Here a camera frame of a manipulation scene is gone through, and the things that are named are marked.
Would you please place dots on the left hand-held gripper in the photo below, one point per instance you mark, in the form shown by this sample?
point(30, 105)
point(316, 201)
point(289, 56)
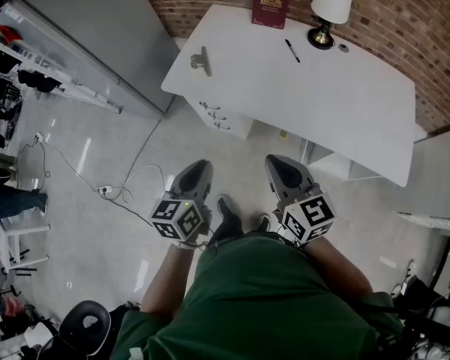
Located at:
point(176, 216)

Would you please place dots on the grey partition panel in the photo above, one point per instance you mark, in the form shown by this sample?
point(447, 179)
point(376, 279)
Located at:
point(435, 171)
point(97, 32)

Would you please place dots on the person's right shoe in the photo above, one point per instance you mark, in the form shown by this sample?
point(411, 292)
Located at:
point(263, 222)

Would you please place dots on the person's shoe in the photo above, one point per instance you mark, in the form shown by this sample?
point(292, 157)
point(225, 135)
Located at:
point(228, 216)
point(263, 222)

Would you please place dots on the white striped sneaker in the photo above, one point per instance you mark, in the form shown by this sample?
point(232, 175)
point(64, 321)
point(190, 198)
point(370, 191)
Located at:
point(411, 269)

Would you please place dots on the white power strip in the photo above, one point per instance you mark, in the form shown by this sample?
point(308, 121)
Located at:
point(104, 190)

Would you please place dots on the small grey round cap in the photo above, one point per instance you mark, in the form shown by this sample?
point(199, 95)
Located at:
point(344, 48)

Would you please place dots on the red cloth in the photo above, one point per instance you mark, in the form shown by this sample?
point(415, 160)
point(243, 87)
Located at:
point(9, 34)

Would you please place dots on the black office chair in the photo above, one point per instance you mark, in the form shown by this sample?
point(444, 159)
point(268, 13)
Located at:
point(75, 332)

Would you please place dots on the white stool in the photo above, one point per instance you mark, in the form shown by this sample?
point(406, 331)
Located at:
point(15, 231)

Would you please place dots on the person's left forearm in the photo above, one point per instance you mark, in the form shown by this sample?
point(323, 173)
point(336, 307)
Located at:
point(168, 279)

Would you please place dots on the black garment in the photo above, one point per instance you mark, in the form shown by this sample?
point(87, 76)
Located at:
point(37, 81)

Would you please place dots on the white wall plug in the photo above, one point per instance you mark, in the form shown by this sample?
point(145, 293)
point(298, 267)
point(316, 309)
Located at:
point(39, 137)

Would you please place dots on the person's right forearm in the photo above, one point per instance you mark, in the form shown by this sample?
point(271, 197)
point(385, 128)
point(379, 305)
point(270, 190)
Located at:
point(337, 268)

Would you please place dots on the silver metal bulldog clip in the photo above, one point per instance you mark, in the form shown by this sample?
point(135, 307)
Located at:
point(203, 62)

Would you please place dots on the white drawer cabinet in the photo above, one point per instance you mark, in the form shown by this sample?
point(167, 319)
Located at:
point(228, 120)

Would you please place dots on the black equipment pile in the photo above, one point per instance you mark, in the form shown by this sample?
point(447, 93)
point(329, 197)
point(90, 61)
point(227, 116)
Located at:
point(423, 313)

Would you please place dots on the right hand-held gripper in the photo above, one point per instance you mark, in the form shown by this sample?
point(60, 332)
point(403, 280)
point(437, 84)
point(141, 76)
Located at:
point(311, 216)

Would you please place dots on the white metal rack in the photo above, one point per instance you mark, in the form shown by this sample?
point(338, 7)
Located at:
point(78, 90)

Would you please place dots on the black pen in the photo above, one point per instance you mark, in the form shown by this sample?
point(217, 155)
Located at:
point(292, 51)

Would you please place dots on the person's green shirt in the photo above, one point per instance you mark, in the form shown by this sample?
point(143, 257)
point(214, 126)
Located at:
point(266, 298)

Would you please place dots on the person's left shoe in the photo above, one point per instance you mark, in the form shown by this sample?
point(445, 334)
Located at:
point(228, 216)

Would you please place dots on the small yellow floor tag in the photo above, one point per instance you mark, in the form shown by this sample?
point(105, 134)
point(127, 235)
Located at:
point(283, 134)

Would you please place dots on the maroon hardcover book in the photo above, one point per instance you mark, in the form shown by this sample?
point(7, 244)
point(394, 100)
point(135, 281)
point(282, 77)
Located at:
point(270, 8)

